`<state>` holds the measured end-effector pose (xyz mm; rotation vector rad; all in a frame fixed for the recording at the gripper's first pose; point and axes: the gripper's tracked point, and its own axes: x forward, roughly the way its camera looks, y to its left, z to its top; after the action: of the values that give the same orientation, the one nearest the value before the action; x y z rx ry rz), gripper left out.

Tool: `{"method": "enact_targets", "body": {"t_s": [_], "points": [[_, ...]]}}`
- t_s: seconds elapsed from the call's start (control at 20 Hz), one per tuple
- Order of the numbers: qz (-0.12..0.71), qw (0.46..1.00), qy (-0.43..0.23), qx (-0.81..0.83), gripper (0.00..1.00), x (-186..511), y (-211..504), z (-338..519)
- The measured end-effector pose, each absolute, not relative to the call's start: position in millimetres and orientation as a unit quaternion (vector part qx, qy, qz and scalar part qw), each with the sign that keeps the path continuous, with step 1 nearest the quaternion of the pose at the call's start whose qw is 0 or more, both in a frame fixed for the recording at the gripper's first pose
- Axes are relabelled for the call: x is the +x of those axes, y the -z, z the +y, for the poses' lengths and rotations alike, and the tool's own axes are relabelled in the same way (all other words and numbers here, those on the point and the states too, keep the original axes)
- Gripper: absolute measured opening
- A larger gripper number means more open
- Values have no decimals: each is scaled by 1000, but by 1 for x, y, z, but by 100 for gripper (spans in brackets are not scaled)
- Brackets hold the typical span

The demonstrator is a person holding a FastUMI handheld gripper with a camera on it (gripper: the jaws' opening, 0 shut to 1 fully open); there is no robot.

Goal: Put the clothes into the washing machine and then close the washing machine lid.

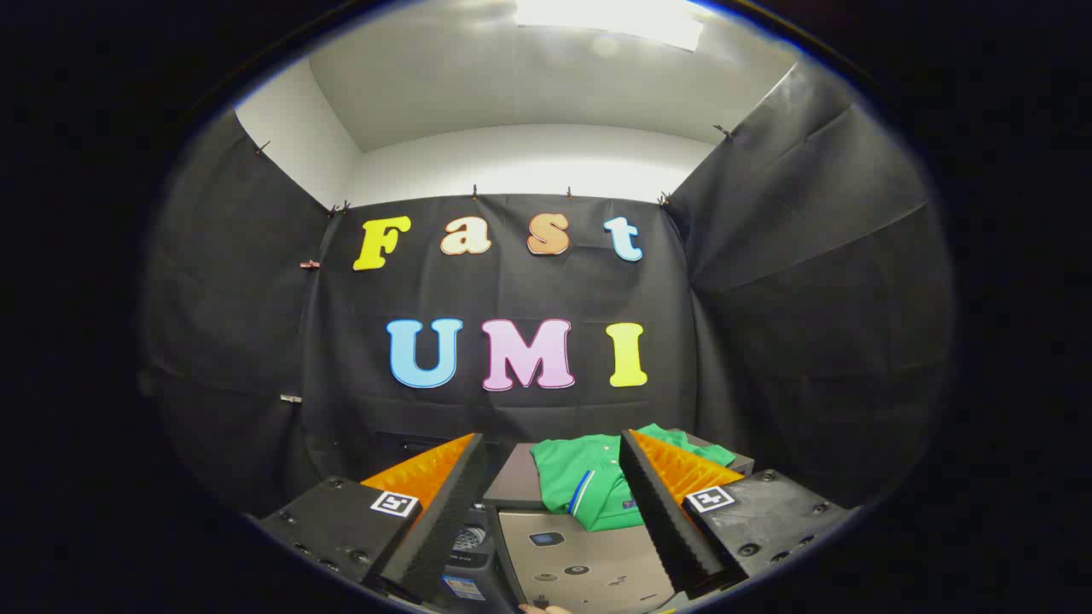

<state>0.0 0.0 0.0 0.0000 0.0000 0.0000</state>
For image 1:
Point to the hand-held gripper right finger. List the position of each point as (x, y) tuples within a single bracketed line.
[(653, 503)]

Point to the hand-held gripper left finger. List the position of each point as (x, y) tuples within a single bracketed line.
[(452, 503)]

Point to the green polo shirt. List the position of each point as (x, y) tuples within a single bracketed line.
[(572, 477)]

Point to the black backdrop cloth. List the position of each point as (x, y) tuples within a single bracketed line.
[(529, 281)]

